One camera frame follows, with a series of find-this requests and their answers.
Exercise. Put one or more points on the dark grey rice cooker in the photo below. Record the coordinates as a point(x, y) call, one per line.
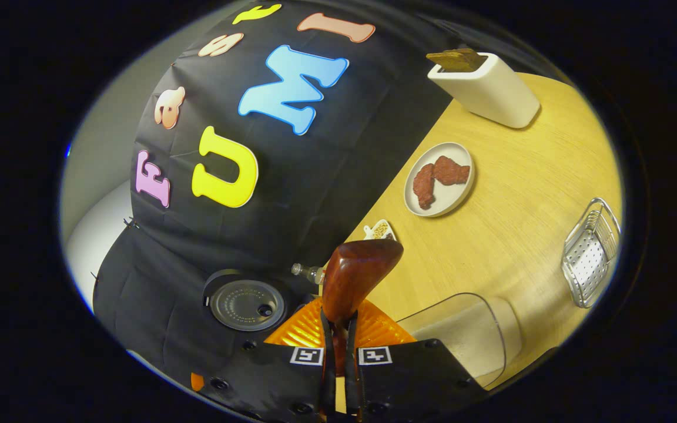
point(244, 302)

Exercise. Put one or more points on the white toaster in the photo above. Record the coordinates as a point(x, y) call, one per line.
point(494, 94)

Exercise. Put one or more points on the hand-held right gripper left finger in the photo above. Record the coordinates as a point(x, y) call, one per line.
point(268, 382)

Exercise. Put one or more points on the brown toast slice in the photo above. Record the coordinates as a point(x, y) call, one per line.
point(450, 63)
point(469, 56)

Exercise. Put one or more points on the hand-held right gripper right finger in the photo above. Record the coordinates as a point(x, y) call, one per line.
point(415, 382)

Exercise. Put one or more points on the small clear bottle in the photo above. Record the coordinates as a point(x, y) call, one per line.
point(312, 274)

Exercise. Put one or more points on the white divided bean dish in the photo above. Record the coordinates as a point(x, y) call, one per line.
point(379, 230)

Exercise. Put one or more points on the brown wooden spoon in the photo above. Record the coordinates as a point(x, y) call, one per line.
point(356, 276)

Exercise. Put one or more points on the round white plate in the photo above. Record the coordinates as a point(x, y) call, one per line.
point(450, 197)

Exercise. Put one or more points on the red meat piece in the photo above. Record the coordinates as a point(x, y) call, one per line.
point(424, 187)
point(451, 171)

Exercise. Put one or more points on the clear plastic rice container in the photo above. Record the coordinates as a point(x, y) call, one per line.
point(462, 305)

